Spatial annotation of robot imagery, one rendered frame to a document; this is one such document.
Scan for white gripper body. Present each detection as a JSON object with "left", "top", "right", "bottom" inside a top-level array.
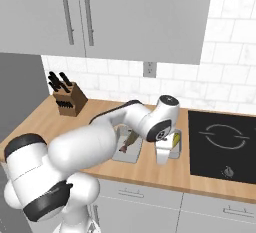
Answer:
[{"left": 155, "top": 145, "right": 175, "bottom": 166}]

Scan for yellow-green vegetable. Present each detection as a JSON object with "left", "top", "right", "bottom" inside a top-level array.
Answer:
[{"left": 170, "top": 132, "right": 181, "bottom": 149}]

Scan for brown fish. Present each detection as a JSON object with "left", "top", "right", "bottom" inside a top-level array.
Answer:
[{"left": 118, "top": 130, "right": 140, "bottom": 154}]

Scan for grey drawer front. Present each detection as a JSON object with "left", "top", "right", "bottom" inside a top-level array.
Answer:
[
  {"left": 97, "top": 178, "right": 185, "bottom": 209},
  {"left": 181, "top": 191, "right": 256, "bottom": 227}
]

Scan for grey base cupboard door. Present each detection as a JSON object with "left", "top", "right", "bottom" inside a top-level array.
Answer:
[
  {"left": 89, "top": 196, "right": 183, "bottom": 233},
  {"left": 175, "top": 210, "right": 256, "bottom": 233}
]

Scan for black hob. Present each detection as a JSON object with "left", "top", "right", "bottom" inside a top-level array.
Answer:
[{"left": 187, "top": 109, "right": 256, "bottom": 186}]

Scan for wooden knife block black knives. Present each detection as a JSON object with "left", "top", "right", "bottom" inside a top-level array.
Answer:
[{"left": 47, "top": 71, "right": 89, "bottom": 118}]

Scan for grey fridge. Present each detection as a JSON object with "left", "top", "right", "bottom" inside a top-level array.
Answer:
[{"left": 0, "top": 52, "right": 51, "bottom": 145}]

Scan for grey drawer handle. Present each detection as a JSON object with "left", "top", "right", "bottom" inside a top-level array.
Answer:
[
  {"left": 117, "top": 188, "right": 145, "bottom": 199},
  {"left": 222, "top": 205, "right": 255, "bottom": 218}
]

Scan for grey wall socket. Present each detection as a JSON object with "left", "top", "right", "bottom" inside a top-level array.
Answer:
[{"left": 142, "top": 61, "right": 157, "bottom": 79}]

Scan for grey base cupboard handle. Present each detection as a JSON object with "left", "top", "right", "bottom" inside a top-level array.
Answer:
[{"left": 92, "top": 204, "right": 101, "bottom": 227}]

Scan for grey wide wall cupboard door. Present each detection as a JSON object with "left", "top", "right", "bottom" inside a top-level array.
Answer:
[{"left": 76, "top": 0, "right": 215, "bottom": 66}]

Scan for long grey cupboard handle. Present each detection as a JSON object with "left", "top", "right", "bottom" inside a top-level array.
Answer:
[
  {"left": 59, "top": 0, "right": 75, "bottom": 46},
  {"left": 82, "top": 0, "right": 95, "bottom": 47}
]

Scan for grey narrow wall cupboard door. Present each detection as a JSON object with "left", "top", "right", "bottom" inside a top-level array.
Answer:
[{"left": 0, "top": 0, "right": 87, "bottom": 58}]

